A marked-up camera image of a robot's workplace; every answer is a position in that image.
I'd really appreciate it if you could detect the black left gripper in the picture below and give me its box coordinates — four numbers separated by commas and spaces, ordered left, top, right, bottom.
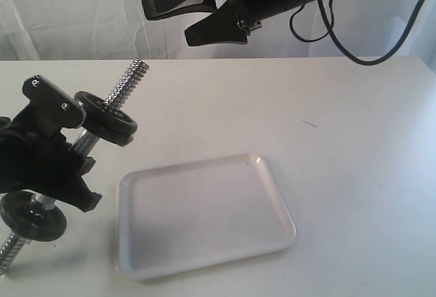
1, 104, 102, 213

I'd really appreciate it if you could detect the chrome threaded dumbbell bar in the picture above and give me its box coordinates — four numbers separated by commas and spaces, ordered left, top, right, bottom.
1, 59, 149, 272

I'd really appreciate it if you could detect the black weight plate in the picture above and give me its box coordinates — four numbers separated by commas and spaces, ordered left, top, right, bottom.
74, 91, 138, 135

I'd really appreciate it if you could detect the white rectangular tray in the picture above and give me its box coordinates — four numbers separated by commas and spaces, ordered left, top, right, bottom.
116, 154, 296, 281

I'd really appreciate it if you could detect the white backdrop curtain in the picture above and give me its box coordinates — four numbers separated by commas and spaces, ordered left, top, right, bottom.
1, 0, 435, 67

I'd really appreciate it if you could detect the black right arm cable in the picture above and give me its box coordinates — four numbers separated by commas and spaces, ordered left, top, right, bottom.
288, 0, 436, 66

